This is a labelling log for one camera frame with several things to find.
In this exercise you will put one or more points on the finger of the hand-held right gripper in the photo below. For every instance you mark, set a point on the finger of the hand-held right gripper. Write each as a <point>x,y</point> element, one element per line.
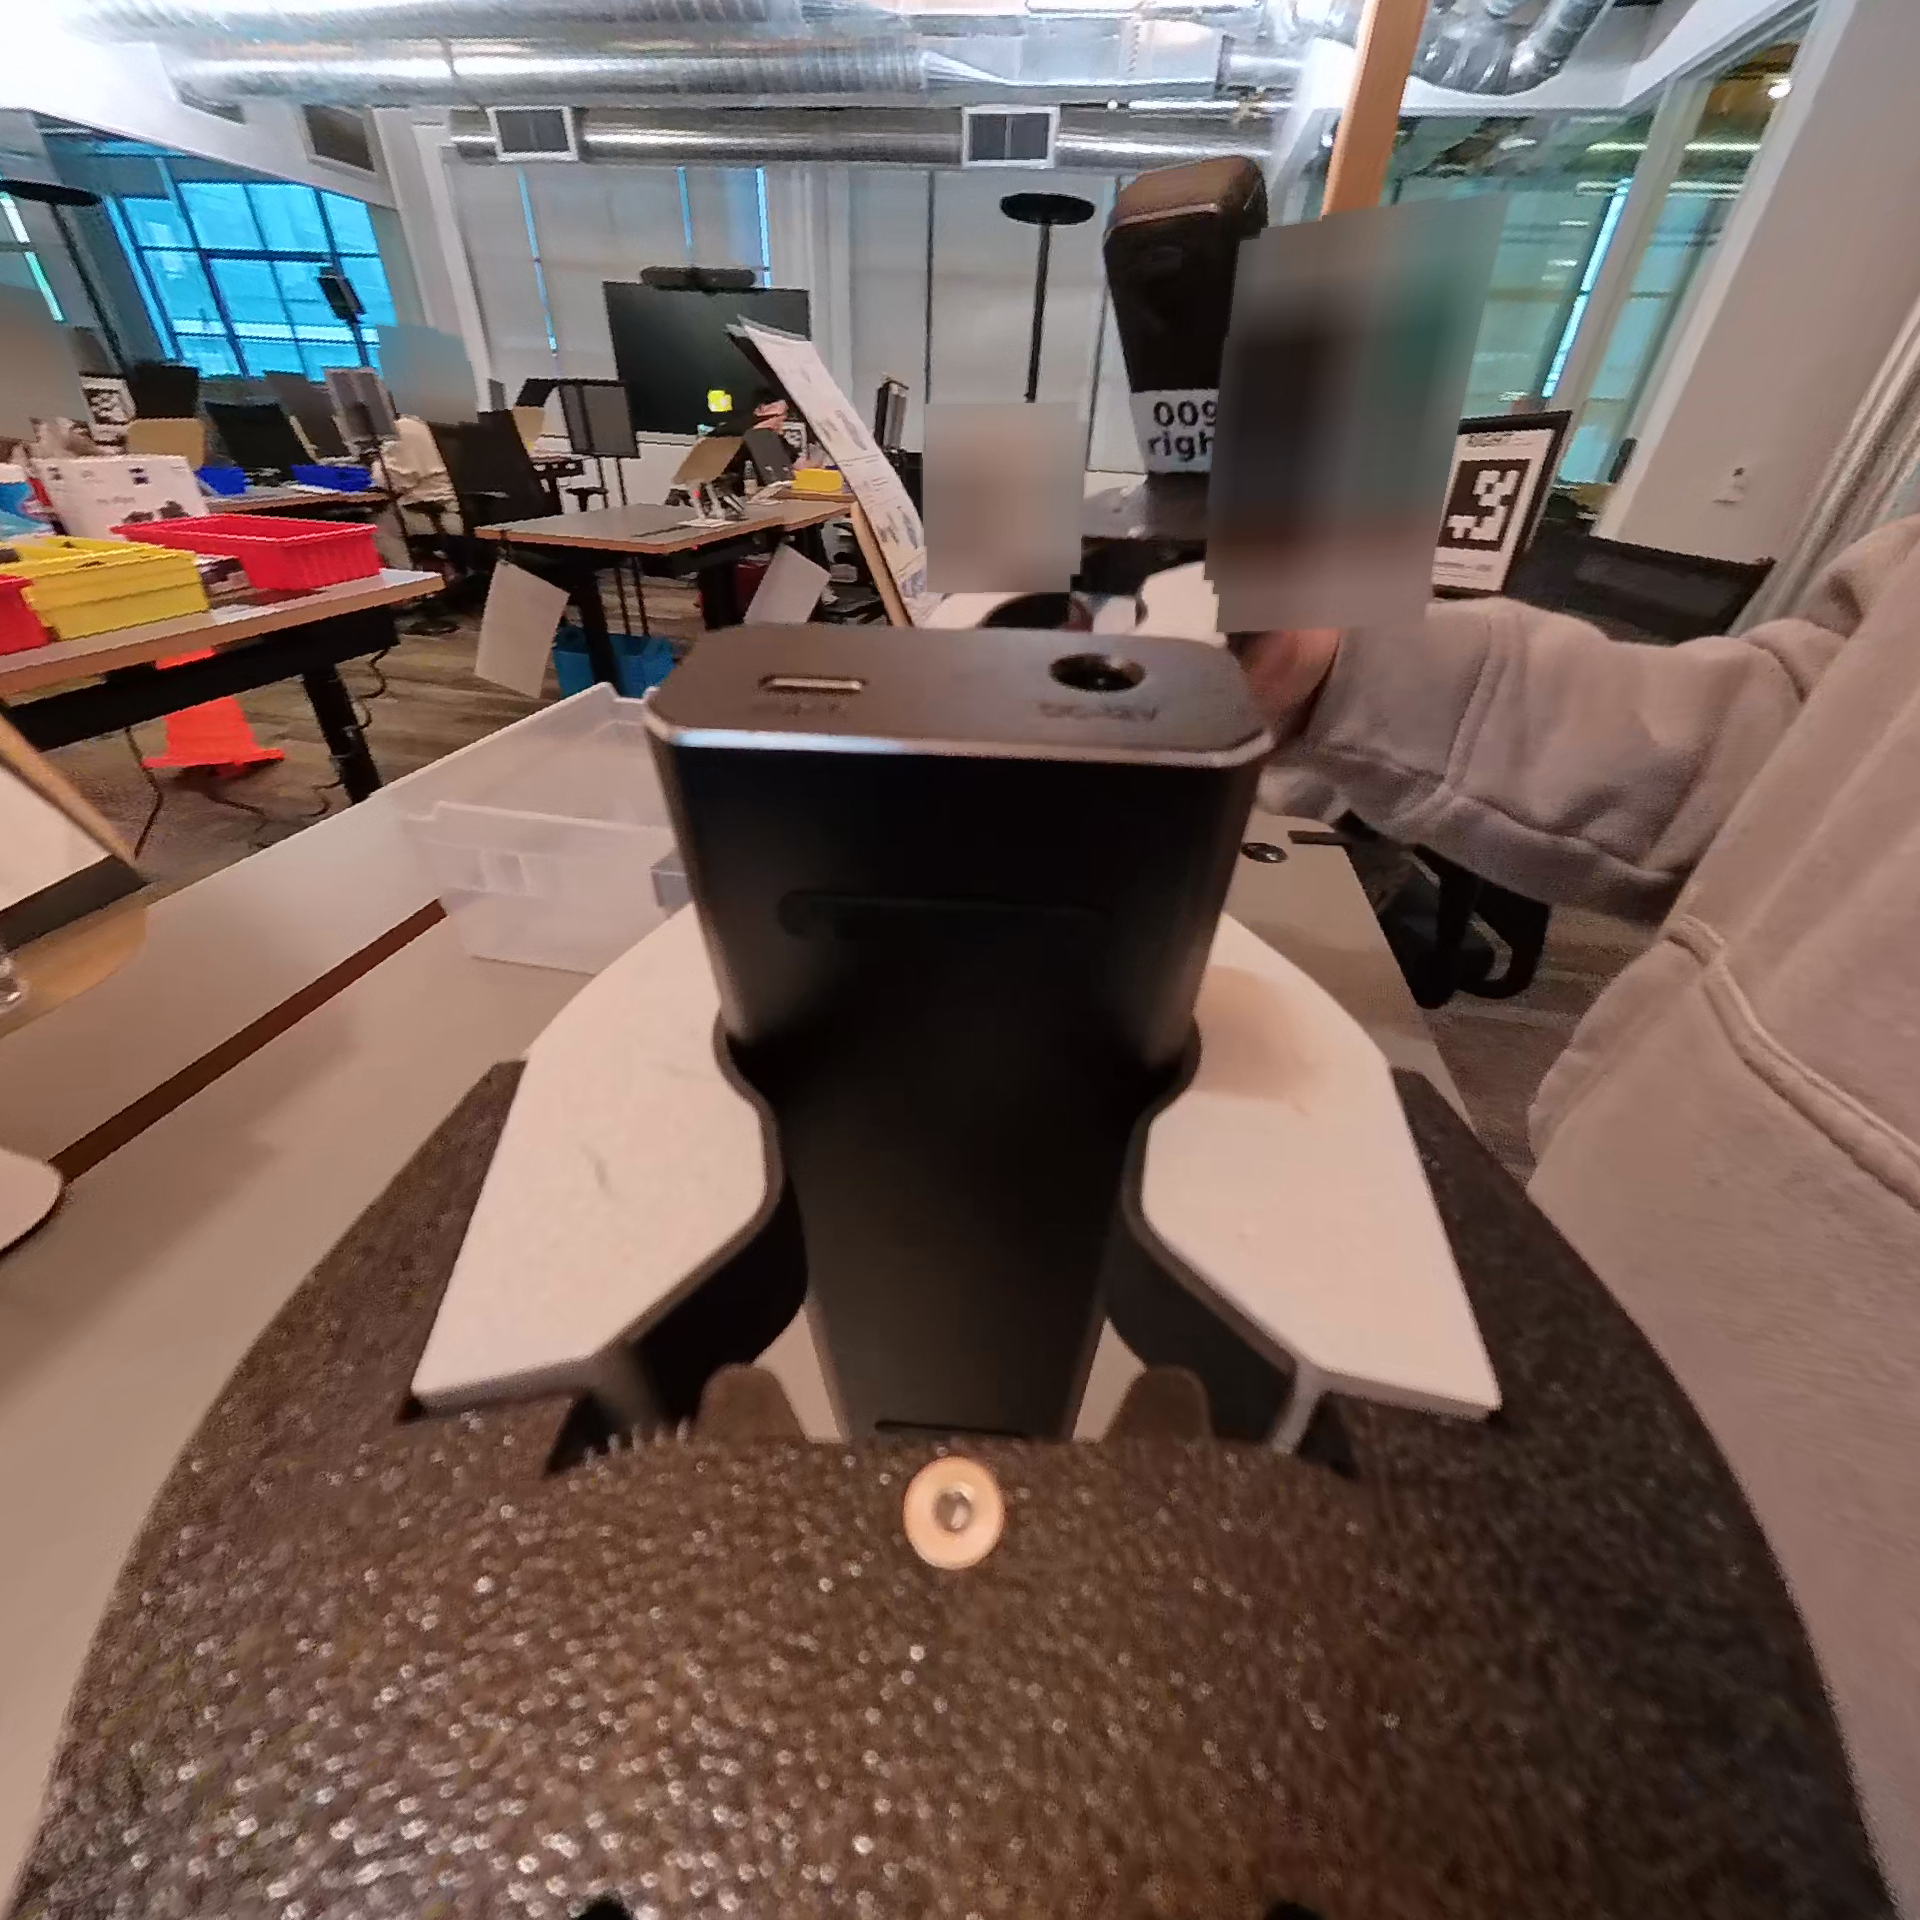
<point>1194,609</point>
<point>954,614</point>

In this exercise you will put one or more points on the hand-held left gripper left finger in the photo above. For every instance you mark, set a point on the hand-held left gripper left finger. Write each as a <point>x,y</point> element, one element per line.
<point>600,1201</point>

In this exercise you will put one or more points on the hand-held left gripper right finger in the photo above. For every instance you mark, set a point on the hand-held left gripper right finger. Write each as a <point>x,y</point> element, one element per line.
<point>1307,1201</point>

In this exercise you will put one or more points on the black power bank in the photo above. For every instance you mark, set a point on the black power bank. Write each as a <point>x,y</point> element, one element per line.
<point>962,931</point>

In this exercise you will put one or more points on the person's right forearm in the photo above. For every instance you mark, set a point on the person's right forearm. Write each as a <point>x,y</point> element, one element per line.
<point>1575,720</point>

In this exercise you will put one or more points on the black floor lamp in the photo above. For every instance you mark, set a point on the black floor lamp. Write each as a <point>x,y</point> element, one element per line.
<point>1042,299</point>

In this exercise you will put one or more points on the hanging white paper sheet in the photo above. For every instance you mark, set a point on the hanging white paper sheet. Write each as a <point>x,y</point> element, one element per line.
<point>522,628</point>
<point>787,586</point>

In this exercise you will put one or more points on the document board with papers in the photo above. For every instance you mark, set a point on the document board with papers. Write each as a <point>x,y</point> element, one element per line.
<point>839,434</point>

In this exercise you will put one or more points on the black office chair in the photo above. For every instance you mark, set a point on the black office chair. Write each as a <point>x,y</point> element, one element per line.
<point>488,481</point>
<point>1477,931</point>

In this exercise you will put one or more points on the wooden office desk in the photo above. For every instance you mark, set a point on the wooden office desk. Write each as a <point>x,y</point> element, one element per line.
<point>301,614</point>
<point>645,522</point>

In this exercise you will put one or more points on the fiducial marker board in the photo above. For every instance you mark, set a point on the fiducial marker board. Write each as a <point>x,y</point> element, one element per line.
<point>106,404</point>
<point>1501,504</point>

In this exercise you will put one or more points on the small blue crate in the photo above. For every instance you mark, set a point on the small blue crate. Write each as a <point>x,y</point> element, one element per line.
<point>616,661</point>

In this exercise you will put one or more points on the clear plastic bin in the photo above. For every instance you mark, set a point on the clear plastic bin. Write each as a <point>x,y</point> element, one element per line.
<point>524,838</point>

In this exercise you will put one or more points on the person's grey hoodie torso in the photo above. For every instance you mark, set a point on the person's grey hoodie torso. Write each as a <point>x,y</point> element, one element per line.
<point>1771,1201</point>

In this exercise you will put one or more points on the white stand base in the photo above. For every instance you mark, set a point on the white stand base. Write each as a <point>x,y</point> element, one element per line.
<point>24,1201</point>

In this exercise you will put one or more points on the orange traffic cone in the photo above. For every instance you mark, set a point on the orange traffic cone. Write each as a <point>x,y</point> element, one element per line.
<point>211,742</point>

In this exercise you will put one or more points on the small blue bin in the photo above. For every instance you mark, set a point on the small blue bin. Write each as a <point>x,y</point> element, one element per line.
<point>222,481</point>
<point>330,476</point>

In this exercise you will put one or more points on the red plastic bin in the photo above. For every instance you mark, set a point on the red plastic bin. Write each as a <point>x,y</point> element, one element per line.
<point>271,552</point>
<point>19,614</point>

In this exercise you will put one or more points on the yellow plastic bin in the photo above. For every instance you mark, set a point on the yellow plastic bin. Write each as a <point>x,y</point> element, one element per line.
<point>120,592</point>

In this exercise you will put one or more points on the white cardboard box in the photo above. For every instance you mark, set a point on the white cardboard box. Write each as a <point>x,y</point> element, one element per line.
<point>130,493</point>

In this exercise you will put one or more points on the wooden post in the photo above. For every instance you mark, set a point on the wooden post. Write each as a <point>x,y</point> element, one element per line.
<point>1373,106</point>

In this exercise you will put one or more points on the black wall monitor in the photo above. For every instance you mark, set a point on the black wall monitor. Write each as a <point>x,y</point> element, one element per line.
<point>691,358</point>

